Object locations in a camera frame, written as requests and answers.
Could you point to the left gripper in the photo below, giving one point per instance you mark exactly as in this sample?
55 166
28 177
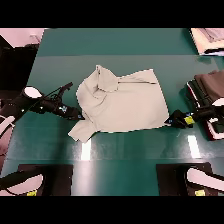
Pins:
63 109

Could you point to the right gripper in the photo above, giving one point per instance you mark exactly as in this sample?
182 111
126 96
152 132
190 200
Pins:
180 119

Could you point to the pale grey shirt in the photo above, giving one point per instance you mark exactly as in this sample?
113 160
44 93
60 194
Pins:
126 103

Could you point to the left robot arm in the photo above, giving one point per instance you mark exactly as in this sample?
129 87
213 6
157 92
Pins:
13 108

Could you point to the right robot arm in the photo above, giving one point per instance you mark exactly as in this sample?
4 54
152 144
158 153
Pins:
206 176

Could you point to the black garment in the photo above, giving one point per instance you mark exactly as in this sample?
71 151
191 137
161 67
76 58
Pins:
195 95

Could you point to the brown garment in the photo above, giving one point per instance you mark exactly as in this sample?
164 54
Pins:
211 83

